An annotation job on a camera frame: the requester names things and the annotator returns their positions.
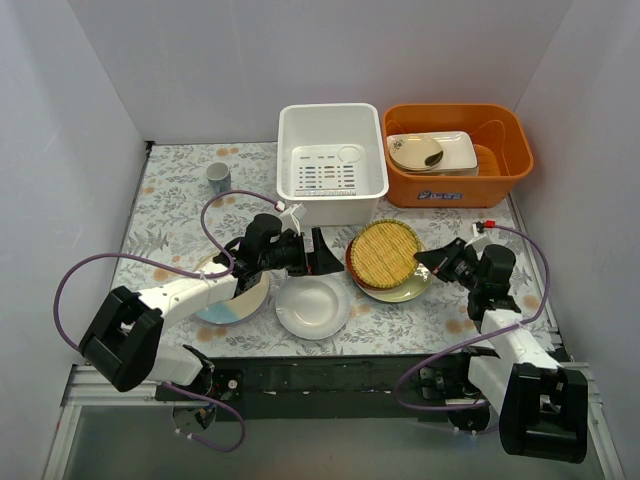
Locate red lacquer plate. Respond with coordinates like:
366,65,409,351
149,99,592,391
345,240,371,288

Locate round woven bamboo mat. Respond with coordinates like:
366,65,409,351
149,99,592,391
347,220,421,290

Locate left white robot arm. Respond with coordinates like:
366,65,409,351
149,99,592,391
79,214,344,400

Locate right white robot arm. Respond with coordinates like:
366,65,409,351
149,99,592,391
415,239,588,463

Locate white plastic bin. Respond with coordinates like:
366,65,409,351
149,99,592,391
276,103,389,227

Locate orange plastic bin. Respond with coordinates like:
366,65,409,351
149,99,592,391
383,104,534,208

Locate cream plate under stack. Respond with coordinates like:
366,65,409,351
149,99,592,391
356,264,431,303

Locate floral table mat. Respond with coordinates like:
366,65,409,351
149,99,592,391
95,140,517,359

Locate white scalloped plate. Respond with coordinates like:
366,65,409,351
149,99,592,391
275,275,351,341

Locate beige and blue plate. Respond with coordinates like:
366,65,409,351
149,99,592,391
193,272,271,327

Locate grey ceramic cup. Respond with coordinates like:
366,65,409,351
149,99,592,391
205,162,231,195

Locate white perforated drain tray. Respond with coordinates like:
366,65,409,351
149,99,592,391
282,144,370,198

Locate cream plate with flower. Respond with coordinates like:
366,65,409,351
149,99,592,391
387,135,444,172

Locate white rectangular dish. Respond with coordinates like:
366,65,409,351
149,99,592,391
395,131,479,176

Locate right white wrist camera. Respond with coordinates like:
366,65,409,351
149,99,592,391
466,221,493,254

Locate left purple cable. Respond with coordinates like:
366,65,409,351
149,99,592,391
53,189,286,454

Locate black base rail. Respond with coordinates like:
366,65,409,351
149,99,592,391
154,352,521,421

